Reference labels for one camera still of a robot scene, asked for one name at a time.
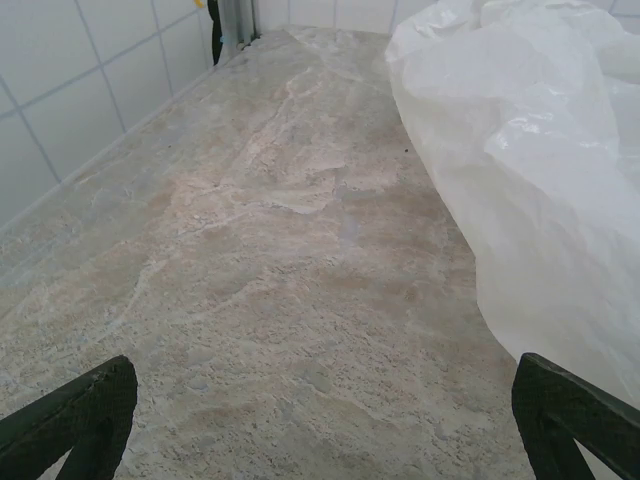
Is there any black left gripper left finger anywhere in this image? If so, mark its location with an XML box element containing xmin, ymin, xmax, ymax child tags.
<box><xmin>0</xmin><ymin>354</ymin><xmax>139</xmax><ymax>480</ymax></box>

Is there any aluminium frame post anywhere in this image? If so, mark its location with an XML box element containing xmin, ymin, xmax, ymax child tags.
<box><xmin>222</xmin><ymin>0</ymin><xmax>261</xmax><ymax>51</ymax></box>

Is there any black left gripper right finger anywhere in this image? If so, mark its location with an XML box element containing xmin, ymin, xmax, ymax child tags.
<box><xmin>512</xmin><ymin>352</ymin><xmax>640</xmax><ymax>480</ymax></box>

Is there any white plastic bag fruit print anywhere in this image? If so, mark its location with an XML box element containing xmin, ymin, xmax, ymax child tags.
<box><xmin>384</xmin><ymin>0</ymin><xmax>640</xmax><ymax>409</ymax></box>

